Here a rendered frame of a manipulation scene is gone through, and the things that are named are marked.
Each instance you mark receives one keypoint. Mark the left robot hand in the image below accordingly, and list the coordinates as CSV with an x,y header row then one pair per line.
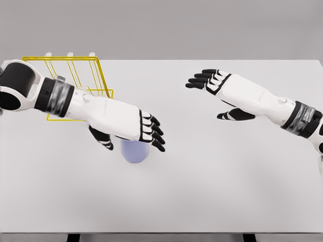
x,y
123,121

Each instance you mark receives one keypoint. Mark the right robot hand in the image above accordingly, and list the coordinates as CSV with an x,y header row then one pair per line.
x,y
239,83

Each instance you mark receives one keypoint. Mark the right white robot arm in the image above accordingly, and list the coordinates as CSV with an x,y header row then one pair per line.
x,y
292,111

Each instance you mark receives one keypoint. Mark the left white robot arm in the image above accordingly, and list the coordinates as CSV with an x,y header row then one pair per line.
x,y
45,88

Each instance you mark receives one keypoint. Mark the lavender cup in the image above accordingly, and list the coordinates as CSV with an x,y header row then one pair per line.
x,y
134,151

